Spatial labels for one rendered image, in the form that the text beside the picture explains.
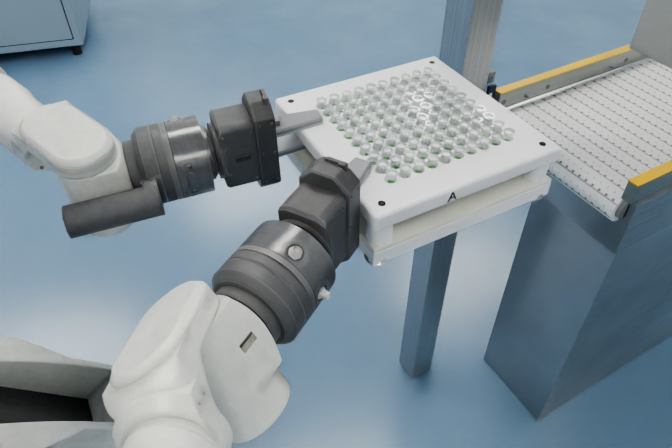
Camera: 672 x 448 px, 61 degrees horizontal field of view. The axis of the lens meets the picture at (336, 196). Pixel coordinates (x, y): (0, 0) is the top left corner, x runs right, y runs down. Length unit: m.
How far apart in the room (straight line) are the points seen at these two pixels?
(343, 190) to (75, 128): 0.29
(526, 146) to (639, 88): 0.53
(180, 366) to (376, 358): 1.22
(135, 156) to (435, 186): 0.31
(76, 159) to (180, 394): 0.30
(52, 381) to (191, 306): 0.40
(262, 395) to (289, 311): 0.07
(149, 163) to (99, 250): 1.36
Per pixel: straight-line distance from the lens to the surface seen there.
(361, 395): 1.53
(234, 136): 0.63
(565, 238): 1.18
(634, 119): 1.08
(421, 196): 0.58
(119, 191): 0.64
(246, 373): 0.46
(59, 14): 3.03
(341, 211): 0.53
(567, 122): 1.03
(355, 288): 1.72
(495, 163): 0.64
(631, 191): 0.88
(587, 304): 1.22
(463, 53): 0.92
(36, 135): 0.65
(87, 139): 0.63
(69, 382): 0.82
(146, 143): 0.63
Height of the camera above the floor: 1.33
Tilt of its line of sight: 41 degrees down
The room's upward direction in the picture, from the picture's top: straight up
